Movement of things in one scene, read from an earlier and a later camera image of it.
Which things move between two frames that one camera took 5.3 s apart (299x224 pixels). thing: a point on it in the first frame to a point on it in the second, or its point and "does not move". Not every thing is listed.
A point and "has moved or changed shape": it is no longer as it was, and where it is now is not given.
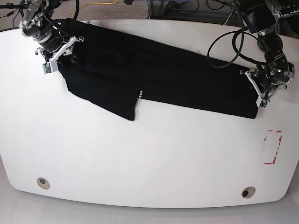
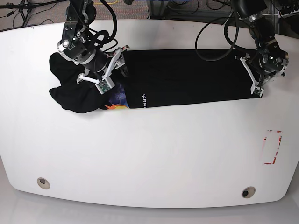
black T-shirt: x=116 y=70 has moved or changed shape
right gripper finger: x=74 y=59 to x=124 y=71
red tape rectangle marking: x=277 y=150 does not move
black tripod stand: x=22 y=5 does not move
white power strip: x=295 y=13 does not move
